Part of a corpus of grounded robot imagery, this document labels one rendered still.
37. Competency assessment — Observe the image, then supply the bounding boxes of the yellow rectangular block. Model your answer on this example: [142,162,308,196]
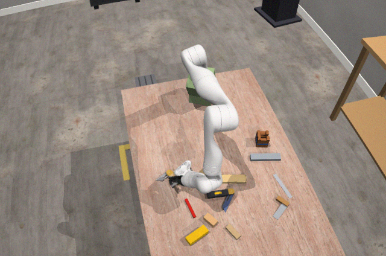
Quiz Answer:
[185,225,209,246]

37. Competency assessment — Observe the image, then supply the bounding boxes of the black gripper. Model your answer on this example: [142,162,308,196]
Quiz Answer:
[168,176,184,188]

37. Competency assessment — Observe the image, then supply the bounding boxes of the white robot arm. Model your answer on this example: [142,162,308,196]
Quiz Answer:
[174,45,239,194]

